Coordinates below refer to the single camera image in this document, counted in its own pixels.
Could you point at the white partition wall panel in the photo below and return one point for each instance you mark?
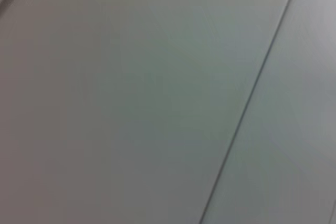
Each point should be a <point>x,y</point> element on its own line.
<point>288,129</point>
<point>118,90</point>

